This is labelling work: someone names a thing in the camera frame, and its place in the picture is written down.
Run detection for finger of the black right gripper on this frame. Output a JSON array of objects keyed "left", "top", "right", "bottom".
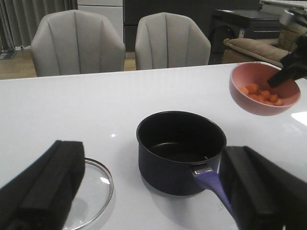
[{"left": 267, "top": 35, "right": 307, "bottom": 88}]

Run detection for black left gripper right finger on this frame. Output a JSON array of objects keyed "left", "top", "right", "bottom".
[{"left": 219, "top": 146, "right": 307, "bottom": 230}]

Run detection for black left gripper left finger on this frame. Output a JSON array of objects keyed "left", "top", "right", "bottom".
[{"left": 0, "top": 140, "right": 85, "bottom": 230}]

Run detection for orange ham slices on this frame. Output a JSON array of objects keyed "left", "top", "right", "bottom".
[{"left": 238, "top": 83, "right": 284, "bottom": 106}]

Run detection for pink bowl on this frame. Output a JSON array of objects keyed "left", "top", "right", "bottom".
[{"left": 229, "top": 62, "right": 300, "bottom": 115}]

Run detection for glass lid blue knob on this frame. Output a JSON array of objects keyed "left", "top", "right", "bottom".
[{"left": 63, "top": 158, "right": 115, "bottom": 230}]

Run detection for dark blue saucepan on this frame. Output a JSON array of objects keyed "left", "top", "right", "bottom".
[{"left": 136, "top": 111, "right": 233, "bottom": 214}]

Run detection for beige cushion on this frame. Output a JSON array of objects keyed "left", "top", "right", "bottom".
[{"left": 222, "top": 38, "right": 296, "bottom": 68}]

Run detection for dark appliance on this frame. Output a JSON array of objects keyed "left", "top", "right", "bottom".
[{"left": 209, "top": 10, "right": 281, "bottom": 53}]

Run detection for right grey chair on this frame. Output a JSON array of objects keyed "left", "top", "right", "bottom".
[{"left": 135, "top": 12, "right": 211, "bottom": 70}]

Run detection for grey chair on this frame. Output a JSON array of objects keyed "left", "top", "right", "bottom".
[
  {"left": 30, "top": 10, "right": 125, "bottom": 77},
  {"left": 135, "top": 12, "right": 211, "bottom": 70}
]

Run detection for left grey chair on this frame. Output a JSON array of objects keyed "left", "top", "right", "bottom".
[{"left": 30, "top": 10, "right": 125, "bottom": 77}]

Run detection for dark kitchen counter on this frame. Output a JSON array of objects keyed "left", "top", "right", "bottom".
[{"left": 123, "top": 0, "right": 264, "bottom": 52}]

